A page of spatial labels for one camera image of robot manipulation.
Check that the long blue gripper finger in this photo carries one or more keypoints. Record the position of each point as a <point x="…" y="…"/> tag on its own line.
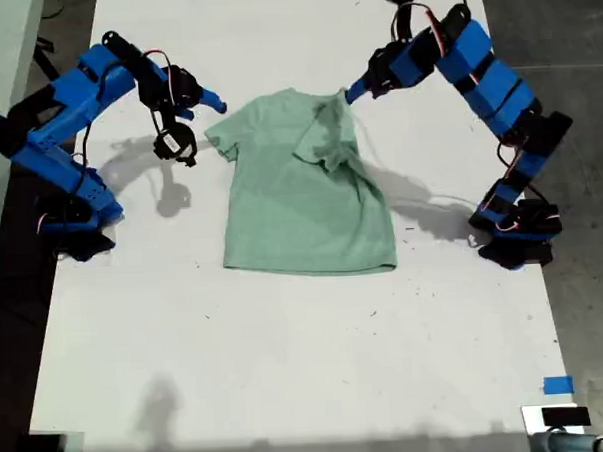
<point x="212" y="100"/>

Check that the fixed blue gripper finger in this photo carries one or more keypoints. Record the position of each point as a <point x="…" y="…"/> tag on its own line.
<point x="359" y="85"/>

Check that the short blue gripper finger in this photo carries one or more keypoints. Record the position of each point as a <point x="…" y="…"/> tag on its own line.
<point x="185" y="113"/>

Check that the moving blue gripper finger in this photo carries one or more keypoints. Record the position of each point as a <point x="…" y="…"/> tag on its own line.
<point x="362" y="93"/>

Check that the pale green t-shirt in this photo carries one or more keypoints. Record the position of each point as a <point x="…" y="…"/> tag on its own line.
<point x="291" y="211"/>

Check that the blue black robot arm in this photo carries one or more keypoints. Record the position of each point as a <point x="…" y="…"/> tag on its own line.
<point x="61" y="111"/>
<point x="490" y="87"/>

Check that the black stand leg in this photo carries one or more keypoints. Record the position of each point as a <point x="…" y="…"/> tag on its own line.
<point x="46" y="62"/>

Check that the short blue tape strip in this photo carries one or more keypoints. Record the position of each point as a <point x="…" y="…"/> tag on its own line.
<point x="558" y="385"/>

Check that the small black box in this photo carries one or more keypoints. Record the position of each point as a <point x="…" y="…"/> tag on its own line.
<point x="46" y="444"/>
<point x="565" y="417"/>

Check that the grey blue tube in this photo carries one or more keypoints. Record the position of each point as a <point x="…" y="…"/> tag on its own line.
<point x="566" y="443"/>

